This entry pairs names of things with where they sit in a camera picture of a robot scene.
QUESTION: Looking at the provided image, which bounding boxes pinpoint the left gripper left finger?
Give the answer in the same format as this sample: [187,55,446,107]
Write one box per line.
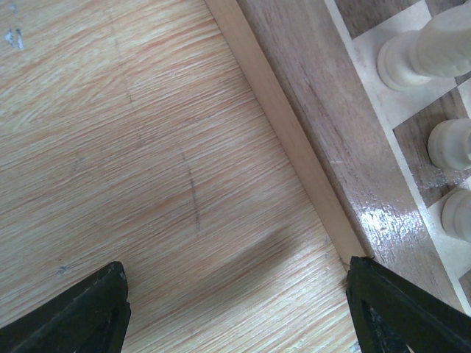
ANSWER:
[1,261,131,352]

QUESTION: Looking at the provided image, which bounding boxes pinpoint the white chess knight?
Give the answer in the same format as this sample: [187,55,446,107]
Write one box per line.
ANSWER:
[377,1,470,90]

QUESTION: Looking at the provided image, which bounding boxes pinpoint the white chess bishop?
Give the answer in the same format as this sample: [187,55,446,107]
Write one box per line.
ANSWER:
[428,118,470,171]

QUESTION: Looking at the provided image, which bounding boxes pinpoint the wooden chess board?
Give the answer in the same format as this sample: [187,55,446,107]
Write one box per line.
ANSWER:
[207,1,470,313]

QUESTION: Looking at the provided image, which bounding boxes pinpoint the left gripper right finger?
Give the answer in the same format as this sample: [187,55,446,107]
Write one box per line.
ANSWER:
[346,257,470,352]

